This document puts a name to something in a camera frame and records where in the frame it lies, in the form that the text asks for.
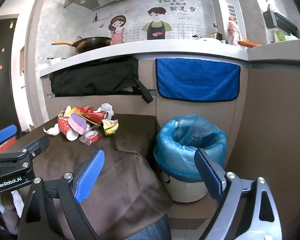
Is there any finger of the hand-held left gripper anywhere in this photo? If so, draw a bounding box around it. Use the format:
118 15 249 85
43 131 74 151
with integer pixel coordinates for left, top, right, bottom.
20 134 50 158
0 124 20 153

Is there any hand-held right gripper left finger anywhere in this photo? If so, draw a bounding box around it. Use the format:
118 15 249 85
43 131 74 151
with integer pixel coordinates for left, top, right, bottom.
17 149 105 240

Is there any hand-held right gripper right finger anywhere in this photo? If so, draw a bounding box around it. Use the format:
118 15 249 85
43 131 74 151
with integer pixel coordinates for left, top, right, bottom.
194 148 283 240

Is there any white tissue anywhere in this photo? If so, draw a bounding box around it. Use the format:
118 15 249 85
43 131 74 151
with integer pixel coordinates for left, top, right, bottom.
42 125 60 137

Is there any white trash bin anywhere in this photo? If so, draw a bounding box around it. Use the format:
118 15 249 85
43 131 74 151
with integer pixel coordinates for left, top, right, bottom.
155 165 210 203

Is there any red paper cup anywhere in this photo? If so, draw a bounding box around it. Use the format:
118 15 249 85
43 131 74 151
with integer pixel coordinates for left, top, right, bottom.
57 116 80 141

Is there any cream round sponge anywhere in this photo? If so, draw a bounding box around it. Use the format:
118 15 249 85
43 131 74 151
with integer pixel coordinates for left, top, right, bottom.
58 106 73 119

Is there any purple pink sponge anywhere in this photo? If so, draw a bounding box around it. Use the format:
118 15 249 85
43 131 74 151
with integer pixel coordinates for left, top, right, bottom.
68 112 88 134

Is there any yellow packet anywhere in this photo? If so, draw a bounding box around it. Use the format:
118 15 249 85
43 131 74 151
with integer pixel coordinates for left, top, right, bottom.
70 107 100 125

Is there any yellow wrapper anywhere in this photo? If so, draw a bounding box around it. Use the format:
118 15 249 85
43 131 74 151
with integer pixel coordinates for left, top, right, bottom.
101 119 120 137

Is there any white paper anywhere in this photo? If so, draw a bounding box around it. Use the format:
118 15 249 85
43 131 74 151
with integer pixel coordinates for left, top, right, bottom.
97 102 115 119

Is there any red floor mat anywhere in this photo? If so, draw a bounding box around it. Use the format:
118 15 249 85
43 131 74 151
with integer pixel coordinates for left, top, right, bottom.
0 141 23 154

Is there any brown cloth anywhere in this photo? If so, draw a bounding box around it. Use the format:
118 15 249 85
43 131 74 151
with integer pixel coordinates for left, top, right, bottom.
5 114 174 240

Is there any black refrigerator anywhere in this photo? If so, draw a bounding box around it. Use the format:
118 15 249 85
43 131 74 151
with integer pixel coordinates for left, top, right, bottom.
0 17 20 135

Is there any person's leg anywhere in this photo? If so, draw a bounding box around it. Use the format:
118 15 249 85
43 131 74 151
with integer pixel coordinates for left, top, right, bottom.
125 215 172 240

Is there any black fabric bag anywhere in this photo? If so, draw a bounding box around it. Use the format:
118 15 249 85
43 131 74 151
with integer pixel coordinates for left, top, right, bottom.
49 57 154 103

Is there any blue towel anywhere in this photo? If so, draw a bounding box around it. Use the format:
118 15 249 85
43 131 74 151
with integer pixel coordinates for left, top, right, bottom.
155 58 241 102

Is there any black wok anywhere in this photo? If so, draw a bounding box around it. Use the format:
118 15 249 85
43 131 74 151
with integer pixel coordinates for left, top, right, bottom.
51 36 112 55

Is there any orange carrot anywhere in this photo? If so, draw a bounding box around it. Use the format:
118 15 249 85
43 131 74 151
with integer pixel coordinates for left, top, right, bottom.
237 41 261 48

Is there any red label plastic bottle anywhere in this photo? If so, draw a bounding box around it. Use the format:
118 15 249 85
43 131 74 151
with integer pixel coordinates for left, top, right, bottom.
227 16 240 46

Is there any green leafy plant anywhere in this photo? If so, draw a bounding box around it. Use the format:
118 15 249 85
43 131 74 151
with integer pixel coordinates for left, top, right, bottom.
274 29 299 43

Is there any white water heater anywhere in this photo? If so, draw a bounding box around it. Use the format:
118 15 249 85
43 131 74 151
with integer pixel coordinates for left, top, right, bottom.
214 0 243 39

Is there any cartoon wall sticker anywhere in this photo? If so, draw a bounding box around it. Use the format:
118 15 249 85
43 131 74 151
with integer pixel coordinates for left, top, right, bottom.
92 0 198 43

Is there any black wall rack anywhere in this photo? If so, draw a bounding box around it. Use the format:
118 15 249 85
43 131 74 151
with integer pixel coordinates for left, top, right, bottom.
262 0 298 37

